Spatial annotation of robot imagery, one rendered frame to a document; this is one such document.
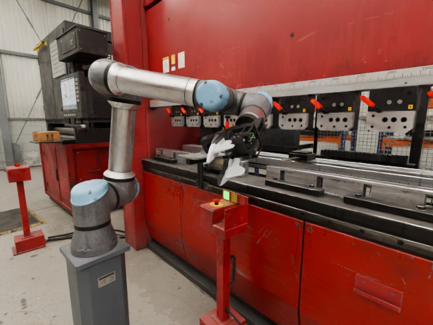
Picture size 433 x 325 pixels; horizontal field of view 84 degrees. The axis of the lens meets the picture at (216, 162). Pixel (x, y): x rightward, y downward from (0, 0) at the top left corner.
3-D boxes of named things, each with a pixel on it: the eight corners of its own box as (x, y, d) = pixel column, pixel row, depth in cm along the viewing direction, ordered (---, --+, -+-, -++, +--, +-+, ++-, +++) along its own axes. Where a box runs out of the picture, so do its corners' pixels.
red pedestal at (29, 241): (11, 247, 234) (-2, 164, 220) (42, 239, 251) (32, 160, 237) (13, 256, 220) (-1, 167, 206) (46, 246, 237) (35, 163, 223)
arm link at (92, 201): (64, 224, 81) (59, 186, 79) (95, 211, 94) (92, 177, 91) (93, 229, 77) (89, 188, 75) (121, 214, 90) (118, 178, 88)
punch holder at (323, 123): (316, 130, 111) (318, 93, 109) (323, 129, 117) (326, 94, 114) (351, 131, 101) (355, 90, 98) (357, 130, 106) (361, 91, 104)
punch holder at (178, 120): (171, 126, 197) (171, 105, 194) (180, 126, 203) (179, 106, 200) (182, 126, 186) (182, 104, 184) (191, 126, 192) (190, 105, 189)
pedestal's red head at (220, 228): (200, 226, 130) (200, 193, 127) (222, 218, 140) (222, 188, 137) (224, 240, 115) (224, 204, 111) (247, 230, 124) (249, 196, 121)
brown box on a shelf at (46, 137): (29, 142, 274) (28, 131, 272) (55, 140, 292) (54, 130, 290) (35, 143, 254) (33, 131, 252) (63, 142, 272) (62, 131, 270)
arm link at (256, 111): (237, 108, 71) (246, 132, 75) (231, 116, 68) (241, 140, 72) (260, 103, 67) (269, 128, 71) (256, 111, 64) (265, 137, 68)
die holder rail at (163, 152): (156, 158, 225) (155, 147, 223) (161, 157, 229) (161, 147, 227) (188, 165, 189) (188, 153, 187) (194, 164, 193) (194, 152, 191)
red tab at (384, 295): (353, 291, 96) (354, 275, 94) (354, 289, 97) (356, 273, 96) (399, 313, 85) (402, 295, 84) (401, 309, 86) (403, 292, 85)
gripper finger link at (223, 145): (221, 148, 49) (240, 134, 56) (199, 151, 52) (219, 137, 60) (226, 162, 50) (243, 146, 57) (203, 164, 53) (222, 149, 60)
